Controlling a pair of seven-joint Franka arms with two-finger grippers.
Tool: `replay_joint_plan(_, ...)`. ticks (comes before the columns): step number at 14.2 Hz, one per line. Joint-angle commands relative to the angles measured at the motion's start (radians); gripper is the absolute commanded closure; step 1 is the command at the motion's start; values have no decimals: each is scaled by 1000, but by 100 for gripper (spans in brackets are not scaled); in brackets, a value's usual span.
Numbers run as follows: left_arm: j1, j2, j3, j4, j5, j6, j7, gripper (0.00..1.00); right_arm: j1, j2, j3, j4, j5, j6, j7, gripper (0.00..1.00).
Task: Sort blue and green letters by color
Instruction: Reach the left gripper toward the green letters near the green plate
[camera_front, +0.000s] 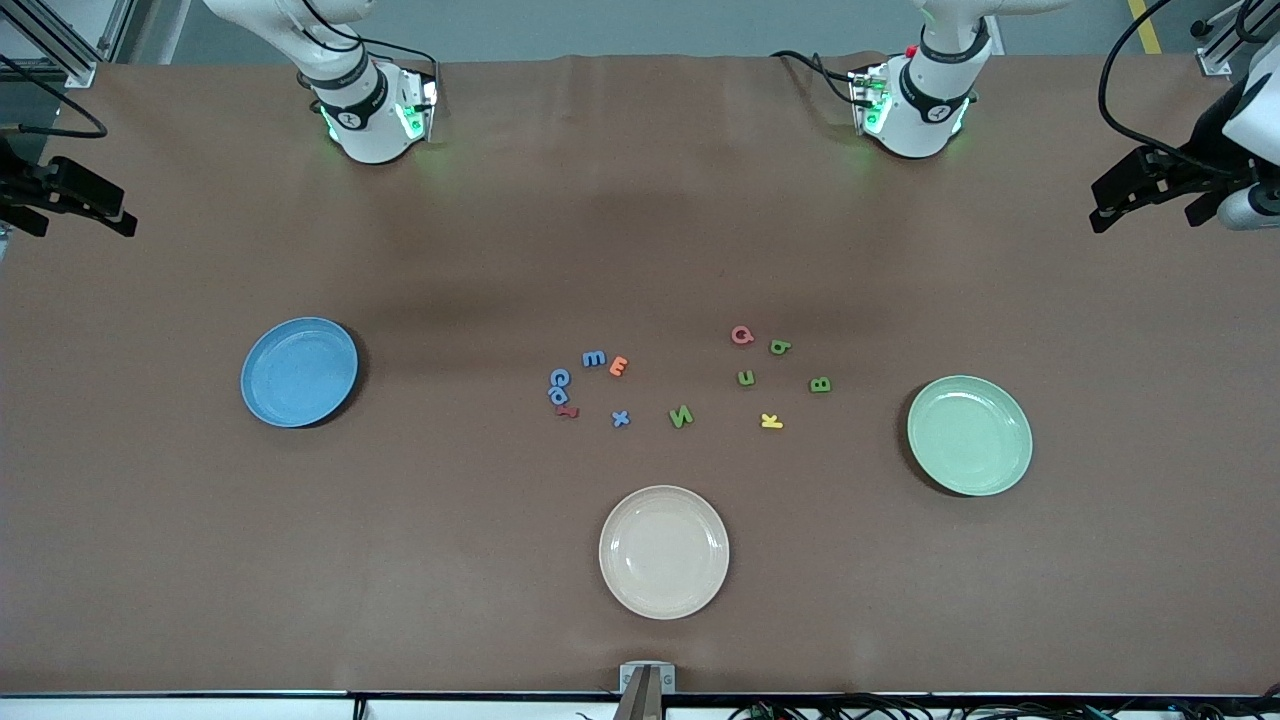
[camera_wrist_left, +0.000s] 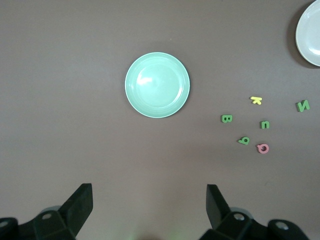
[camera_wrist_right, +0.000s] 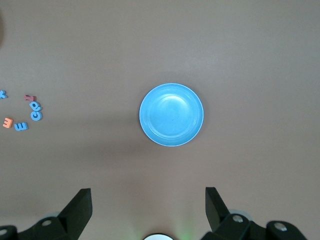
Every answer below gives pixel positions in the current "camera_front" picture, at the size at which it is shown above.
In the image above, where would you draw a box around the yellow floor tape strip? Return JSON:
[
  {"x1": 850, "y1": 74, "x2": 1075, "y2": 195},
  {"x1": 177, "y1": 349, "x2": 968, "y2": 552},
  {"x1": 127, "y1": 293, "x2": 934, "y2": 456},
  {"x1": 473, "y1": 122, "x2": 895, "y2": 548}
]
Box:
[{"x1": 1128, "y1": 0, "x2": 1167, "y2": 56}]

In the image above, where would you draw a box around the blue plate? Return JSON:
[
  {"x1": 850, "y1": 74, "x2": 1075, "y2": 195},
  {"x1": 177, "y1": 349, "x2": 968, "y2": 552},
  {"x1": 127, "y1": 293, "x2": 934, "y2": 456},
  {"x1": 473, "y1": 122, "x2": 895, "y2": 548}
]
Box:
[{"x1": 240, "y1": 317, "x2": 359, "y2": 429}]

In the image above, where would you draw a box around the green plate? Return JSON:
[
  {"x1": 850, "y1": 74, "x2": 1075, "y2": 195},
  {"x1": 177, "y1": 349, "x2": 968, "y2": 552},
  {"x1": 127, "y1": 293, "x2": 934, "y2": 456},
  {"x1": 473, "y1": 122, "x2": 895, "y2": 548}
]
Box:
[{"x1": 907, "y1": 375, "x2": 1034, "y2": 498}]

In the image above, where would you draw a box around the brown table cover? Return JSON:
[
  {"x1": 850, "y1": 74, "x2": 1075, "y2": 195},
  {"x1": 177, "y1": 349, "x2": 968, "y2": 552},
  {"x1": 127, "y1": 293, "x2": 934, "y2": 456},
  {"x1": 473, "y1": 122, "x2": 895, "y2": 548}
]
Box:
[{"x1": 0, "y1": 50, "x2": 1280, "y2": 696}]

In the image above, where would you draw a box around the beige plate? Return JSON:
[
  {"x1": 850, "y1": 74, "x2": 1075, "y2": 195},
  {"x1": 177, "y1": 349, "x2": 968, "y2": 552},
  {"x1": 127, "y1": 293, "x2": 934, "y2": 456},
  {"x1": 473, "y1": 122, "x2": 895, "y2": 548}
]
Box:
[{"x1": 598, "y1": 485, "x2": 731, "y2": 621}]

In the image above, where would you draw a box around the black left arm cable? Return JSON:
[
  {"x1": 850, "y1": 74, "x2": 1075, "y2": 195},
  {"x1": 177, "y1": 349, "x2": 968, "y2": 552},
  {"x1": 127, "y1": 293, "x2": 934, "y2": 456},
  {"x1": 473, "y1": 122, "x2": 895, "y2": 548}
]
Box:
[{"x1": 1097, "y1": 0, "x2": 1251, "y2": 181}]

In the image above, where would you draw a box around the aluminium frame profile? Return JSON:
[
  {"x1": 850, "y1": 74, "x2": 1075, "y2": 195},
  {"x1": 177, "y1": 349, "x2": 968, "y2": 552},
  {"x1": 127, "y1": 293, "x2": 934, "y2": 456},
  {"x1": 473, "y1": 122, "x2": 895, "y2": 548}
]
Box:
[
  {"x1": 1190, "y1": 0, "x2": 1280, "y2": 79},
  {"x1": 0, "y1": 0, "x2": 136, "y2": 89}
]

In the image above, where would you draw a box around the black base power cable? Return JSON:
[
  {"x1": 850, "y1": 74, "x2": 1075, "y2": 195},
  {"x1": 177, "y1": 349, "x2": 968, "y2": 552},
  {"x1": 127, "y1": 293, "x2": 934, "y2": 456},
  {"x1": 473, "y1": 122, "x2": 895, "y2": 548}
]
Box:
[
  {"x1": 770, "y1": 48, "x2": 863, "y2": 106},
  {"x1": 300, "y1": 0, "x2": 443, "y2": 81}
]

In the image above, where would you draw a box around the white table frame rail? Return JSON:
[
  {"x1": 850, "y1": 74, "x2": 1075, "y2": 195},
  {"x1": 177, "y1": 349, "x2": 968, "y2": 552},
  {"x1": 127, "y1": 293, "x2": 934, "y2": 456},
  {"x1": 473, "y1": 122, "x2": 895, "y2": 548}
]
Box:
[{"x1": 0, "y1": 692, "x2": 1280, "y2": 720}]

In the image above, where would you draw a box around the grey metal camera bracket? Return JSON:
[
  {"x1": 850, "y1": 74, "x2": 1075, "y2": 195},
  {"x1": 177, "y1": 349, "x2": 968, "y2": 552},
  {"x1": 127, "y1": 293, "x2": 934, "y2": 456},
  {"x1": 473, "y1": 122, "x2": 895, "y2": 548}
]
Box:
[{"x1": 618, "y1": 662, "x2": 676, "y2": 720}]

